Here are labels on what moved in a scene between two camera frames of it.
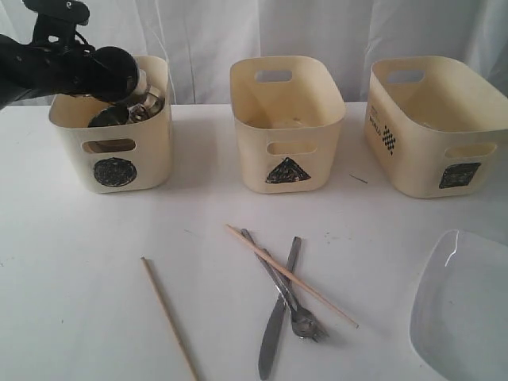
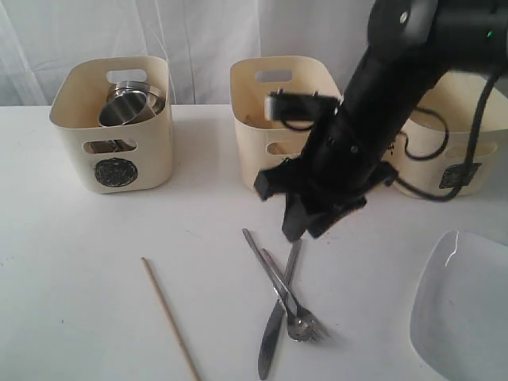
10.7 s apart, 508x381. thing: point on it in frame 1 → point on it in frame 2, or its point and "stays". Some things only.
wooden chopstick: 171,321 stays
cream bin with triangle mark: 287,110 stays
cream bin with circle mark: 123,158 stays
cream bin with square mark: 434,125 stays
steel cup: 116,114 → 108,146
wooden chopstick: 298,279 → 277,149
